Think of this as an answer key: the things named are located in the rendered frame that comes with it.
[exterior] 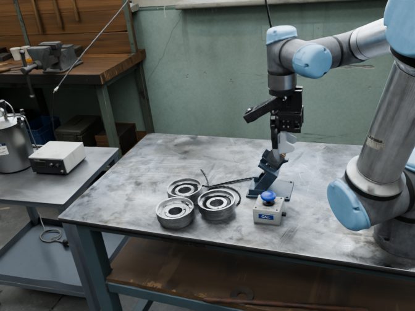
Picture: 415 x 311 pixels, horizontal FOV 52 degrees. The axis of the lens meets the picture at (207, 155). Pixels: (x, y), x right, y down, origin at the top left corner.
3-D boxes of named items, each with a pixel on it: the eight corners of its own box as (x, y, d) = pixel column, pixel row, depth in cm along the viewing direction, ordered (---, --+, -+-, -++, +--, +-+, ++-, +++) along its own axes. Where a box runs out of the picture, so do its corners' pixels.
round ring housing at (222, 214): (243, 211, 120) (243, 199, 118) (214, 227, 114) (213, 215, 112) (220, 197, 127) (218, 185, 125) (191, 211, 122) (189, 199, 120)
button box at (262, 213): (253, 223, 114) (252, 207, 112) (259, 208, 120) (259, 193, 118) (283, 226, 111) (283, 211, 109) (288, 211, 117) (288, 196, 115)
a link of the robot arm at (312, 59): (347, 39, 95) (317, 32, 104) (304, 49, 91) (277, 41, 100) (345, 74, 98) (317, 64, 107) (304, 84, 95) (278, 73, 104)
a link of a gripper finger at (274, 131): (276, 150, 115) (276, 120, 112) (271, 150, 115) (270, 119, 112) (279, 145, 119) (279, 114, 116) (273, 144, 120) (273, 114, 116)
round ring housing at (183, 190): (180, 212, 122) (178, 200, 120) (162, 198, 130) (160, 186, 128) (210, 198, 127) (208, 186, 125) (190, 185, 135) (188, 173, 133)
